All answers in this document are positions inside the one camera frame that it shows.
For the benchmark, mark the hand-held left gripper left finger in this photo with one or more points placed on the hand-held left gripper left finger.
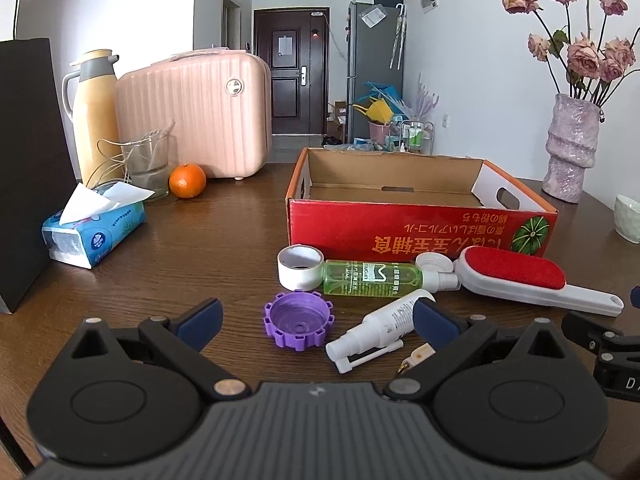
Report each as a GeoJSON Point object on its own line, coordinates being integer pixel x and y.
{"type": "Point", "coordinates": [202, 319]}

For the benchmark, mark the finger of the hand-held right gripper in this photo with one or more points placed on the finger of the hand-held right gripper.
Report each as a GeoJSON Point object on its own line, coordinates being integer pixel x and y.
{"type": "Point", "coordinates": [636, 296]}
{"type": "Point", "coordinates": [590, 331]}

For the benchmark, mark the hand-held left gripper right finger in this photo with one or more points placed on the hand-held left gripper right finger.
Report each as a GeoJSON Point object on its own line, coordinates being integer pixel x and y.
{"type": "Point", "coordinates": [434, 321]}

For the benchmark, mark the white round lid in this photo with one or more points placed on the white round lid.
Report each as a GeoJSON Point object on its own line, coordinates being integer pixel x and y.
{"type": "Point", "coordinates": [434, 261]}

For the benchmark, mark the green spray bottle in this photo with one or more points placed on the green spray bottle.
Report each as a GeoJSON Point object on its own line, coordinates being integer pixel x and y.
{"type": "Point", "coordinates": [370, 277]}

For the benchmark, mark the purple gear-shaped cap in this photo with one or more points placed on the purple gear-shaped cap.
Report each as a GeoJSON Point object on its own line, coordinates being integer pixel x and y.
{"type": "Point", "coordinates": [280, 325]}

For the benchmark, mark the red and white lint brush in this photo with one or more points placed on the red and white lint brush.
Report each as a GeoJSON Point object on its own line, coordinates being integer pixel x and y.
{"type": "Point", "coordinates": [510, 270]}

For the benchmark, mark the white tape roll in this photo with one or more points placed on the white tape roll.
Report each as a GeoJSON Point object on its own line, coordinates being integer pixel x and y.
{"type": "Point", "coordinates": [292, 276]}

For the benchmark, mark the red cardboard box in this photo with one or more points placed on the red cardboard box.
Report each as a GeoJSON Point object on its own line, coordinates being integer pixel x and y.
{"type": "Point", "coordinates": [350, 227]}

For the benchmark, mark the pale green bowl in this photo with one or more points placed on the pale green bowl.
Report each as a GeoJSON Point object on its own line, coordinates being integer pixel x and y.
{"type": "Point", "coordinates": [629, 220]}

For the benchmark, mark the blue tissue pack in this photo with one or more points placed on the blue tissue pack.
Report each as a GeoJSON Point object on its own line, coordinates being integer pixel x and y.
{"type": "Point", "coordinates": [100, 235]}

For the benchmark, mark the orange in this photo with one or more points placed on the orange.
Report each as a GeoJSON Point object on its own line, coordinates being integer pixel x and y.
{"type": "Point", "coordinates": [187, 181]}

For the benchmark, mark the glass cup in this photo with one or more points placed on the glass cup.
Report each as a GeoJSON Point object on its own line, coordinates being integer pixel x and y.
{"type": "Point", "coordinates": [147, 175]}

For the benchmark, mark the pink ceramic vase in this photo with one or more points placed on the pink ceramic vase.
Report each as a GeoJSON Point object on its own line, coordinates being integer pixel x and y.
{"type": "Point", "coordinates": [570, 150]}

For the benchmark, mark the metal storage rack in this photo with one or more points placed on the metal storage rack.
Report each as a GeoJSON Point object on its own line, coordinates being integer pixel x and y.
{"type": "Point", "coordinates": [415, 135]}

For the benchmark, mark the pink bin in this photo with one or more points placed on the pink bin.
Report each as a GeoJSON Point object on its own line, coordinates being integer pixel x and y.
{"type": "Point", "coordinates": [379, 132]}

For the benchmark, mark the pink suitcase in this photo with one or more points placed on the pink suitcase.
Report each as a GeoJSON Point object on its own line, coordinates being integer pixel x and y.
{"type": "Point", "coordinates": [200, 115]}

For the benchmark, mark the purple dried grass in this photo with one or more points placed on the purple dried grass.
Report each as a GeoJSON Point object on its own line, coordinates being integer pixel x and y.
{"type": "Point", "coordinates": [426, 100]}

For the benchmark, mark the yellow thermos jug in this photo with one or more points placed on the yellow thermos jug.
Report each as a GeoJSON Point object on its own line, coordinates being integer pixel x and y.
{"type": "Point", "coordinates": [95, 125]}

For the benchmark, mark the blue and yellow plastic pile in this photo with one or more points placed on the blue and yellow plastic pile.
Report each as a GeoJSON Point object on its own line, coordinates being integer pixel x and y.
{"type": "Point", "coordinates": [380, 105]}

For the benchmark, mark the small brown carton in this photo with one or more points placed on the small brown carton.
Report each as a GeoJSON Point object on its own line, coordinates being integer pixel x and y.
{"type": "Point", "coordinates": [337, 117]}

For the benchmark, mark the black paper bag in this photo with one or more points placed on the black paper bag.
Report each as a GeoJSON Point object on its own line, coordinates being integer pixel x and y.
{"type": "Point", "coordinates": [30, 160]}

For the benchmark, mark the bunch of dried roses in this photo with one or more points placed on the bunch of dried roses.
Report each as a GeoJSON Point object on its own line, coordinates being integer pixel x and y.
{"type": "Point", "coordinates": [582, 57]}

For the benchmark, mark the dark brown door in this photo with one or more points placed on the dark brown door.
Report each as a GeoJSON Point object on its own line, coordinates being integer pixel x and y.
{"type": "Point", "coordinates": [290, 90]}

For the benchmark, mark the grey refrigerator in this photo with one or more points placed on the grey refrigerator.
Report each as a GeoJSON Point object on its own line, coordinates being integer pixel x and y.
{"type": "Point", "coordinates": [375, 60]}

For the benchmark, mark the white umbrella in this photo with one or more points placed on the white umbrella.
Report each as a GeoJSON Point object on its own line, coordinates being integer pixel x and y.
{"type": "Point", "coordinates": [399, 35]}

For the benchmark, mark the clear plastic bag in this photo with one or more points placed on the clear plastic bag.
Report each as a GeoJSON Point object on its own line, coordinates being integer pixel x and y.
{"type": "Point", "coordinates": [374, 16]}

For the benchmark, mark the side doorway frame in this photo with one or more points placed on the side doorway frame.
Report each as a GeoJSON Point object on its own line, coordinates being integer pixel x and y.
{"type": "Point", "coordinates": [231, 20]}

